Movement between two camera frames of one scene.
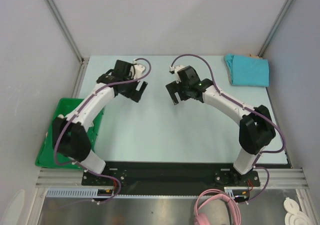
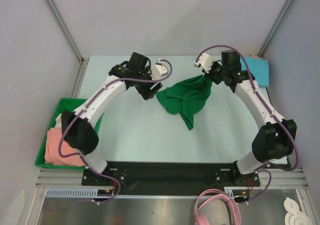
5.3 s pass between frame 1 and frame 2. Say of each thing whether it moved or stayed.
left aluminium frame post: stayed
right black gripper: moved
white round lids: stayed
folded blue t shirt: stayed
